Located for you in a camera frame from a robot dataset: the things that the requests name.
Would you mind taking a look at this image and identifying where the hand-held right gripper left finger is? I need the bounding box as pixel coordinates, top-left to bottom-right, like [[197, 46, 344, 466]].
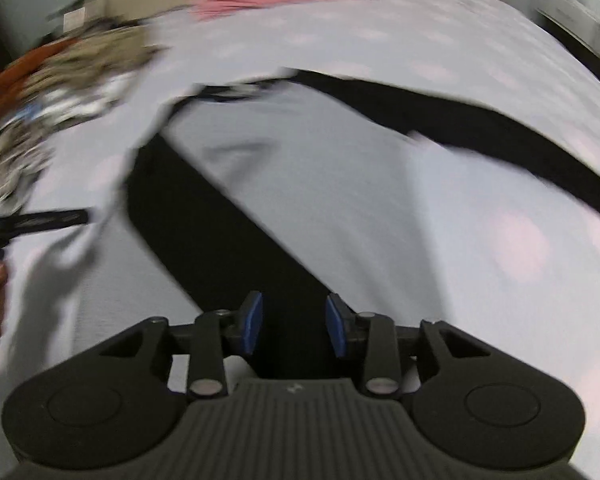
[[97, 290, 265, 402]]

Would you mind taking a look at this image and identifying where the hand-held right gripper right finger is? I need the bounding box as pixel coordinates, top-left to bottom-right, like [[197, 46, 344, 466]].
[[326, 292, 493, 402]]

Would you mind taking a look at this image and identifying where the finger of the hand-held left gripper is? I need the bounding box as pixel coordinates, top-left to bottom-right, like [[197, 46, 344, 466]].
[[5, 208, 91, 236]]

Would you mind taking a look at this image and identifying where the grey shirt with black sleeves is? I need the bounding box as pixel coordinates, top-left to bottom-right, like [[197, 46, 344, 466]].
[[5, 67, 600, 386]]

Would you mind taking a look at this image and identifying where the pile of beige striped clothes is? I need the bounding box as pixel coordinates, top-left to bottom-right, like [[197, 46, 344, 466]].
[[10, 20, 158, 111]]

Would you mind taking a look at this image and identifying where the grey and white crumpled cloth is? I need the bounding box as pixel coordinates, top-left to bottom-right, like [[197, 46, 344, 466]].
[[0, 105, 56, 211]]

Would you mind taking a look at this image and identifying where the orange cloth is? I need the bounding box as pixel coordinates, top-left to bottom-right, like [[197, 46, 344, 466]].
[[0, 42, 76, 106]]

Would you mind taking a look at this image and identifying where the dark shiny object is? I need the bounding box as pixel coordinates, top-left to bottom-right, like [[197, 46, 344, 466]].
[[45, 0, 106, 36]]

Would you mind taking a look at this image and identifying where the white cabinet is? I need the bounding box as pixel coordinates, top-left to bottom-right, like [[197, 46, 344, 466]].
[[527, 0, 600, 68]]

